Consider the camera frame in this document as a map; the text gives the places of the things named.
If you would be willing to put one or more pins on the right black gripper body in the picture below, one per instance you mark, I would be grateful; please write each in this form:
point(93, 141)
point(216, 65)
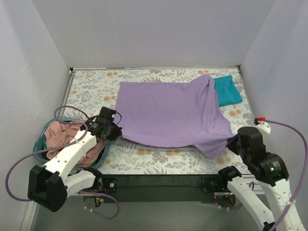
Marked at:
point(232, 142)

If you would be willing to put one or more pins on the folded teal t shirt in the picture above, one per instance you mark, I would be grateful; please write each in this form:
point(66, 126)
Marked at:
point(227, 91)

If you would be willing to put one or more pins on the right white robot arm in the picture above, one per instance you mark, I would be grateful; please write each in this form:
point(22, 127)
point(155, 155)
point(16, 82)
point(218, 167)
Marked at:
point(272, 176)

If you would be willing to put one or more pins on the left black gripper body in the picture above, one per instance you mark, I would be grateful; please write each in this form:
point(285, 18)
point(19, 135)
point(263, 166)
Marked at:
point(113, 132)

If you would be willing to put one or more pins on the aluminium frame rail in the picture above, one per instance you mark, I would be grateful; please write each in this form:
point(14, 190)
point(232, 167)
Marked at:
point(256, 188)

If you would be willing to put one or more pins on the green garment in basket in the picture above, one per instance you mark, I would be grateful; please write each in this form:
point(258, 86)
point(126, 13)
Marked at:
point(94, 157)

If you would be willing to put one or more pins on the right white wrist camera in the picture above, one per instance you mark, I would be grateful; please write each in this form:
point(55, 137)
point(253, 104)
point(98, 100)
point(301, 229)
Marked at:
point(262, 125)

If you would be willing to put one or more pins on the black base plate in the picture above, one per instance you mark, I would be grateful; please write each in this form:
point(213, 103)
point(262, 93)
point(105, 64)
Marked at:
point(163, 188)

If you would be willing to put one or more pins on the pink t shirt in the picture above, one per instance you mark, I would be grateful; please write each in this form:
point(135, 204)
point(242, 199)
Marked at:
point(58, 134)

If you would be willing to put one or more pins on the purple t shirt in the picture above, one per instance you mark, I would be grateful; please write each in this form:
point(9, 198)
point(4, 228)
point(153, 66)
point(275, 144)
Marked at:
point(173, 115)

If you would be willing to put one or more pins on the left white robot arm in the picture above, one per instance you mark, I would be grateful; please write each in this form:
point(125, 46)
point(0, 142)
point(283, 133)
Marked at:
point(51, 184)

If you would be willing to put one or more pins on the teal plastic basket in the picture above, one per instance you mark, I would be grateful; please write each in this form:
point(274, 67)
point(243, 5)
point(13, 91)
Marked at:
point(42, 139)

